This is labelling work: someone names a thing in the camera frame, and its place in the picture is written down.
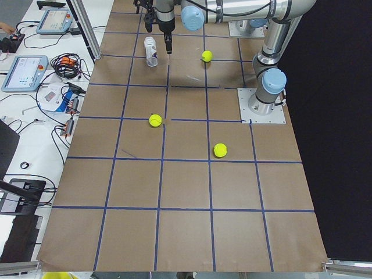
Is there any white paper box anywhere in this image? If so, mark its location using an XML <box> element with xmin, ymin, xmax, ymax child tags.
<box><xmin>37</xmin><ymin>83</ymin><xmax>71</xmax><ymax>112</ymax></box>

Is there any tennis ball near right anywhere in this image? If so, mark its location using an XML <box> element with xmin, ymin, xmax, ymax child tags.
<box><xmin>149</xmin><ymin>114</ymin><xmax>163</xmax><ymax>127</ymax></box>

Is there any orange terminal connector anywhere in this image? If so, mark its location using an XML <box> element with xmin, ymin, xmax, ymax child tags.
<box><xmin>60</xmin><ymin>118</ymin><xmax>75</xmax><ymax>137</ymax></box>

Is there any black cable bundle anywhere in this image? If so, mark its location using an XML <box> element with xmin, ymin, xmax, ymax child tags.
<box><xmin>49</xmin><ymin>52</ymin><xmax>91</xmax><ymax>81</ymax></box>

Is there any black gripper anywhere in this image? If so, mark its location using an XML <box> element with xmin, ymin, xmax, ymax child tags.
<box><xmin>156</xmin><ymin>0</ymin><xmax>175</xmax><ymax>55</ymax></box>

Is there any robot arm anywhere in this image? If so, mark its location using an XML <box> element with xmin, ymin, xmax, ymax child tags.
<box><xmin>155</xmin><ymin>0</ymin><xmax>315</xmax><ymax>115</ymax></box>
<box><xmin>181</xmin><ymin>0</ymin><xmax>316</xmax><ymax>31</ymax></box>

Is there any teach pendant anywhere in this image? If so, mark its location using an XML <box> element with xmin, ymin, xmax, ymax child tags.
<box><xmin>36</xmin><ymin>9</ymin><xmax>73</xmax><ymax>35</ymax></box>
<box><xmin>1</xmin><ymin>55</ymin><xmax>49</xmax><ymax>92</ymax></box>

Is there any clear tennis ball can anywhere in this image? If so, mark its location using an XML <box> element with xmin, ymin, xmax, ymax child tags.
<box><xmin>144</xmin><ymin>37</ymin><xmax>158</xmax><ymax>67</ymax></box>

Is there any tennis ball centre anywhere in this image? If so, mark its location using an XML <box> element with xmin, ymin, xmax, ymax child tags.
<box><xmin>201</xmin><ymin>50</ymin><xmax>213</xmax><ymax>63</ymax></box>

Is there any aluminium frame post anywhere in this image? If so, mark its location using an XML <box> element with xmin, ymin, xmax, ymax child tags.
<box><xmin>66</xmin><ymin>0</ymin><xmax>102</xmax><ymax>63</ymax></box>

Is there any tennis ball far right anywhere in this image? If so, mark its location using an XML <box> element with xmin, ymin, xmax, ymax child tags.
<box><xmin>213</xmin><ymin>142</ymin><xmax>228</xmax><ymax>158</ymax></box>

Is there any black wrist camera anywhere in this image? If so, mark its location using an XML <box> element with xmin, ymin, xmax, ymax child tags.
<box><xmin>133</xmin><ymin>0</ymin><xmax>157</xmax><ymax>33</ymax></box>

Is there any far teach pendant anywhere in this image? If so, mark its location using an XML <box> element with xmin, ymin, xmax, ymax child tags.
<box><xmin>36</xmin><ymin>9</ymin><xmax>73</xmax><ymax>35</ymax></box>

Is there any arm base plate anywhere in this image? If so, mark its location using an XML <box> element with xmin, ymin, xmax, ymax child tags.
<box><xmin>228</xmin><ymin>19</ymin><xmax>268</xmax><ymax>39</ymax></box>
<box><xmin>237</xmin><ymin>88</ymin><xmax>287</xmax><ymax>124</ymax></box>

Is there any black laptop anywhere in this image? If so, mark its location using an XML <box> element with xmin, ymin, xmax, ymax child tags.
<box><xmin>1</xmin><ymin>121</ymin><xmax>46</xmax><ymax>263</ymax></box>

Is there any tennis ball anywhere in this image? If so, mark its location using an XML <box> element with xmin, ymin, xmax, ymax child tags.
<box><xmin>149</xmin><ymin>114</ymin><xmax>163</xmax><ymax>127</ymax></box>
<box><xmin>213</xmin><ymin>142</ymin><xmax>228</xmax><ymax>158</ymax></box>
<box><xmin>201</xmin><ymin>50</ymin><xmax>213</xmax><ymax>63</ymax></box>

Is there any near teach pendant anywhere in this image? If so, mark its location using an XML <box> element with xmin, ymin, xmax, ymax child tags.
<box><xmin>1</xmin><ymin>55</ymin><xmax>49</xmax><ymax>92</ymax></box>

